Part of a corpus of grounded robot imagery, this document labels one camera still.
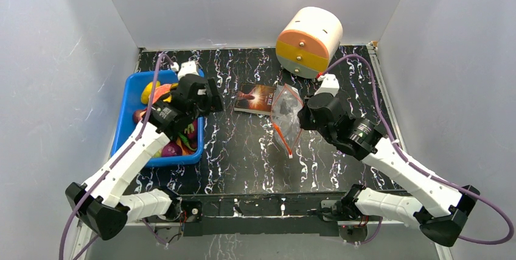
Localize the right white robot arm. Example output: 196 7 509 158
298 93 476 247

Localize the clear zip top bag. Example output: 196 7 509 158
270 84 303 159

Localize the dark paperback book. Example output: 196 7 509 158
234 83 276 116

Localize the yellow toy mango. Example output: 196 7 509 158
140 81 161 105

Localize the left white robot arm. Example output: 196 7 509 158
65 74 223 241

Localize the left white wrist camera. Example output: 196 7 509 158
170 61 199 80

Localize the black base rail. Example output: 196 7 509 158
163 192 379 237

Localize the blue plastic bin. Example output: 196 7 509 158
110 71 204 168

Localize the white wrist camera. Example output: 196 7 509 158
315 73 340 97
170 61 199 80

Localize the purple toy onion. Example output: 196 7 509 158
161 142 183 157

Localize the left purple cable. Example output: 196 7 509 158
58 52 178 260

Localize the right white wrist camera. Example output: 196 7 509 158
315 73 340 97

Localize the round three-drawer cabinet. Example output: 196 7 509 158
275 7 343 79

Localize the purple cable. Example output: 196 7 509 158
318 54 515 246
58 52 178 260

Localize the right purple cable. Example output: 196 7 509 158
318 54 515 246

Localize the pink toy watermelon slice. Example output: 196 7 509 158
152 83 178 103

